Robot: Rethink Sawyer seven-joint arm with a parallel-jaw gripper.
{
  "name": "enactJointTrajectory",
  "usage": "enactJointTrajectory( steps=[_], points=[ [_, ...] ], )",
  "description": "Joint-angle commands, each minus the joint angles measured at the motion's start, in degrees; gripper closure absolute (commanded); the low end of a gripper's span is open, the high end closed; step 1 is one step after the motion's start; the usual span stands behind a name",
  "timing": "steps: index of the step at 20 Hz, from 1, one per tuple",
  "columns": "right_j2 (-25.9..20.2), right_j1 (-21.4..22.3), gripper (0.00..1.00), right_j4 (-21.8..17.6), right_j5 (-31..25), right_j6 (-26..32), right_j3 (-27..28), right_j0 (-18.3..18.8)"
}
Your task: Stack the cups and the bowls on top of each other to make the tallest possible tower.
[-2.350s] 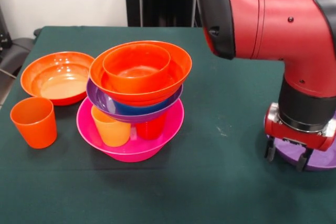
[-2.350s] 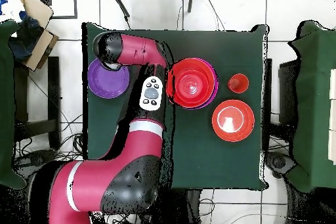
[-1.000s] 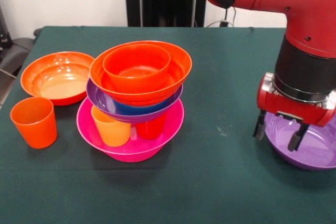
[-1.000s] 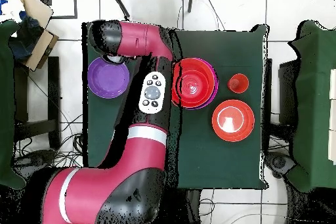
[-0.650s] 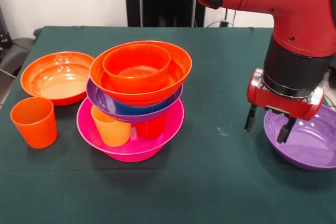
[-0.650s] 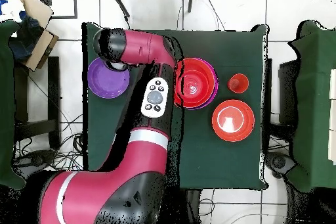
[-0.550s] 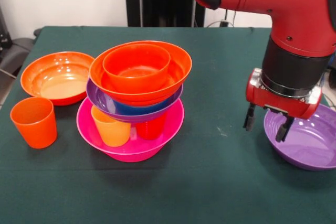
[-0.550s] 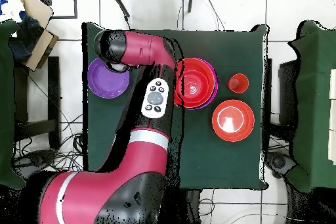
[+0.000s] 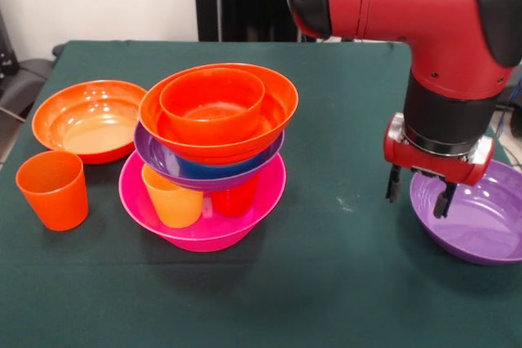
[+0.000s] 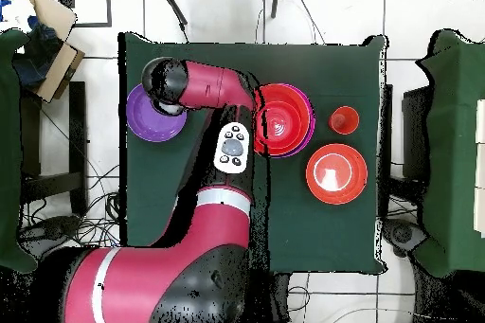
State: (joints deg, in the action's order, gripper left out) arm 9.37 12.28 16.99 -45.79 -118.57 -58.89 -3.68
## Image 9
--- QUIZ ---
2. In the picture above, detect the orange cup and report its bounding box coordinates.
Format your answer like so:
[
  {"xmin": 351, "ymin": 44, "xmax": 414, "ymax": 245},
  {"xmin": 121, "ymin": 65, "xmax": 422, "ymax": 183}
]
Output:
[{"xmin": 15, "ymin": 150, "xmax": 90, "ymax": 232}]

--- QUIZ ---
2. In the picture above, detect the dark green tablecloth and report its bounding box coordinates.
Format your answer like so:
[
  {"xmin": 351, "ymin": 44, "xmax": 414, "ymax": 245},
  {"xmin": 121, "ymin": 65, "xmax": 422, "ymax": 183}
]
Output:
[{"xmin": 0, "ymin": 40, "xmax": 522, "ymax": 348}]

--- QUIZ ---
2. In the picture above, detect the blue bowl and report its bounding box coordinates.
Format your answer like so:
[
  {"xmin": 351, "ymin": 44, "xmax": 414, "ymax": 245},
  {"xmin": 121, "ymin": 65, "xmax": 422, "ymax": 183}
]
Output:
[{"xmin": 175, "ymin": 152, "xmax": 264, "ymax": 180}]

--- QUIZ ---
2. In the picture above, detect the large pink bowl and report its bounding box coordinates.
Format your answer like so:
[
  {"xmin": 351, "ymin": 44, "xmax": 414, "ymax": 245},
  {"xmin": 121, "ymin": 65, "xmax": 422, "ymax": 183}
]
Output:
[{"xmin": 118, "ymin": 151, "xmax": 287, "ymax": 253}]

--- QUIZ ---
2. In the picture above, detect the large orange bowl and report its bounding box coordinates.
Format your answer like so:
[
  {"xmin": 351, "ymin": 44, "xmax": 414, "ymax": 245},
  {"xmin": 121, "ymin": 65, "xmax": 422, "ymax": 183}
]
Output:
[
  {"xmin": 138, "ymin": 63, "xmax": 299, "ymax": 161},
  {"xmin": 31, "ymin": 79, "xmax": 147, "ymax": 165}
]

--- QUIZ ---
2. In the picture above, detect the yellow cup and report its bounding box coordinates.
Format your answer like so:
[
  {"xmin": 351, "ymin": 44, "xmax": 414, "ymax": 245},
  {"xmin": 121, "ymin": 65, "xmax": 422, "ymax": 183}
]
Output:
[{"xmin": 140, "ymin": 164, "xmax": 205, "ymax": 229}]

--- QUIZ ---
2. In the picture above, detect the black pedestal leg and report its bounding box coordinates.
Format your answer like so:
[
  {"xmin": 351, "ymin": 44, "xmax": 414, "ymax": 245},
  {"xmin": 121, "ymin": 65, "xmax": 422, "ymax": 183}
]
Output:
[{"xmin": 15, "ymin": 43, "xmax": 66, "ymax": 95}]

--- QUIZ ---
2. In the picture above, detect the red cup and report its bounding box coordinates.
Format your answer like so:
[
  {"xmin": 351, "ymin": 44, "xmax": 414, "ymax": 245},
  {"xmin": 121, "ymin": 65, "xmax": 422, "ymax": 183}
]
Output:
[{"xmin": 210, "ymin": 174, "xmax": 261, "ymax": 218}]

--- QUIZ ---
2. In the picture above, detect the black side stand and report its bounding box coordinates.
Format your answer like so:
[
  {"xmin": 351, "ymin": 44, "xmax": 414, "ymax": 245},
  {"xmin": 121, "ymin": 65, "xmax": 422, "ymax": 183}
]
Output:
[{"xmin": 0, "ymin": 9, "xmax": 46, "ymax": 121}]

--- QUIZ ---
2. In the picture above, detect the purple bowl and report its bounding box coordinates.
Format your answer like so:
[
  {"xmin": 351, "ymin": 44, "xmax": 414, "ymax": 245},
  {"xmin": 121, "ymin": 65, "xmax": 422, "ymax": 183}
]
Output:
[
  {"xmin": 409, "ymin": 159, "xmax": 522, "ymax": 267},
  {"xmin": 133, "ymin": 121, "xmax": 285, "ymax": 193}
]

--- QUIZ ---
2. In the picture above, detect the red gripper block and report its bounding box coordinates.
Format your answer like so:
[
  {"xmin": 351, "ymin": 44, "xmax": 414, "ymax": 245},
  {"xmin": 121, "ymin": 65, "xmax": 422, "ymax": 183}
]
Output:
[{"xmin": 383, "ymin": 112, "xmax": 496, "ymax": 220}]

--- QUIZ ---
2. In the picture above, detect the small orange bowl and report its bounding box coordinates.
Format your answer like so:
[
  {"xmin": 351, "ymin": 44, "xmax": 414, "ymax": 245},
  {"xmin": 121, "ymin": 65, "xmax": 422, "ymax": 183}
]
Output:
[{"xmin": 158, "ymin": 67, "xmax": 267, "ymax": 148}]

